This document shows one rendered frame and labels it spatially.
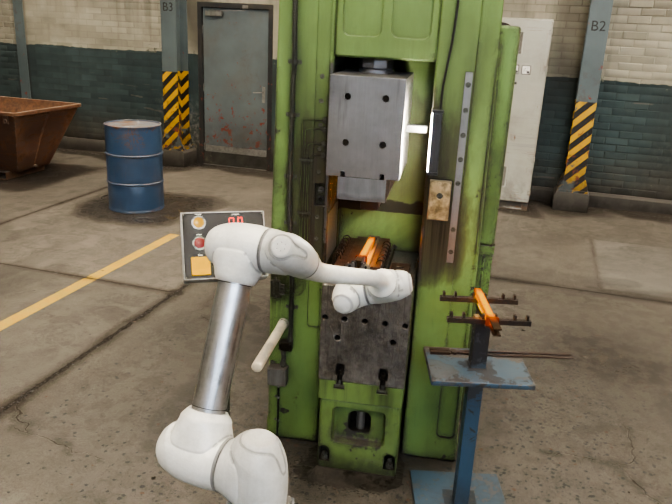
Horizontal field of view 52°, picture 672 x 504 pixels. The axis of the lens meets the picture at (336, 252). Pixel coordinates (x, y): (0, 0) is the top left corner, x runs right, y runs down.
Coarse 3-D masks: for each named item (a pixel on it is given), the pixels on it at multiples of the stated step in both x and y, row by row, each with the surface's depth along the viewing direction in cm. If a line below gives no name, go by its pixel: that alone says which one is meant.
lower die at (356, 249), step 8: (352, 240) 326; (360, 240) 323; (376, 240) 321; (384, 240) 324; (344, 248) 313; (352, 248) 311; (360, 248) 311; (376, 248) 312; (384, 248) 312; (344, 256) 303; (352, 256) 300; (376, 256) 301; (384, 256) 303; (336, 264) 292; (344, 264) 290; (376, 264) 291
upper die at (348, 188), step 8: (344, 176) 279; (344, 184) 279; (352, 184) 279; (360, 184) 278; (368, 184) 277; (376, 184) 277; (384, 184) 276; (392, 184) 308; (344, 192) 280; (352, 192) 280; (360, 192) 279; (368, 192) 278; (376, 192) 278; (384, 192) 277; (360, 200) 280; (368, 200) 279; (376, 200) 279; (384, 200) 278
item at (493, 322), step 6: (474, 288) 282; (480, 288) 282; (480, 294) 276; (480, 300) 269; (486, 300) 270; (480, 306) 268; (486, 306) 264; (486, 312) 258; (492, 312) 258; (486, 318) 252; (492, 318) 252; (498, 318) 252; (486, 324) 253; (492, 324) 247; (498, 324) 247; (492, 330) 248; (498, 330) 244; (498, 336) 244
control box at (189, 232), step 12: (180, 216) 277; (192, 216) 278; (204, 216) 279; (216, 216) 280; (228, 216) 281; (240, 216) 283; (252, 216) 284; (180, 228) 282; (192, 228) 277; (204, 228) 278; (192, 240) 276; (192, 252) 275; (204, 252) 276; (192, 276) 273; (204, 276) 274; (264, 276) 281
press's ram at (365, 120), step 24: (336, 72) 278; (360, 72) 285; (408, 72) 299; (336, 96) 269; (360, 96) 267; (384, 96) 266; (408, 96) 281; (336, 120) 272; (360, 120) 270; (384, 120) 268; (408, 120) 296; (336, 144) 275; (360, 144) 273; (384, 144) 272; (336, 168) 278; (360, 168) 276; (384, 168) 274
